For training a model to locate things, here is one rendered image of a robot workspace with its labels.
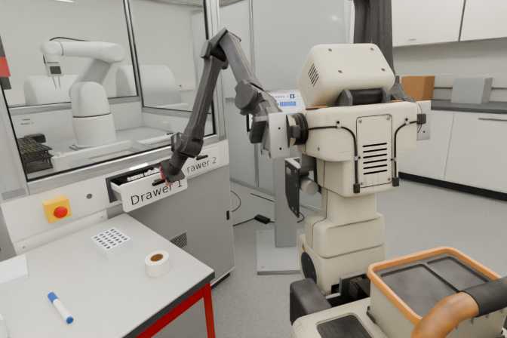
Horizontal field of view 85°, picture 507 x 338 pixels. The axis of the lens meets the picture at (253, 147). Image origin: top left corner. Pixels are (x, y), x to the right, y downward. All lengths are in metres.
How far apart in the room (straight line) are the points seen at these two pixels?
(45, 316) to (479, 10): 3.90
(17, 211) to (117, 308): 0.54
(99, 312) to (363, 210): 0.73
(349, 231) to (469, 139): 2.75
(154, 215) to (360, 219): 0.97
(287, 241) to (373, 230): 1.36
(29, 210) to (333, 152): 1.03
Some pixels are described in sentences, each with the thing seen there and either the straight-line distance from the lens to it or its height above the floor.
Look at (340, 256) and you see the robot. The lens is 0.89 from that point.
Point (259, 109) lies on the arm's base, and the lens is 0.74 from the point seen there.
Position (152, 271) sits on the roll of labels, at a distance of 0.93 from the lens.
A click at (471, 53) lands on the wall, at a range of 4.16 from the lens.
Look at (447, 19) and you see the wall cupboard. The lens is 3.86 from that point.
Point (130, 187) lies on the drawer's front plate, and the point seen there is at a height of 0.91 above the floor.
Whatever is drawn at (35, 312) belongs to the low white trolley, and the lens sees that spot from 0.99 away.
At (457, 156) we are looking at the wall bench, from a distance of 3.57.
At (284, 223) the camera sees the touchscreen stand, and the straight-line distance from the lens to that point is 2.13.
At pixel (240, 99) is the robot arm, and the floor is 1.25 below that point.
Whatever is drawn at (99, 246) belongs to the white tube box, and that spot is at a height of 0.80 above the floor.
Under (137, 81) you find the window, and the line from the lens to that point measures 1.33.
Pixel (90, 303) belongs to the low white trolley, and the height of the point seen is 0.76.
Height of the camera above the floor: 1.33
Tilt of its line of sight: 15 degrees down
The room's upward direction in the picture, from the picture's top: 2 degrees counter-clockwise
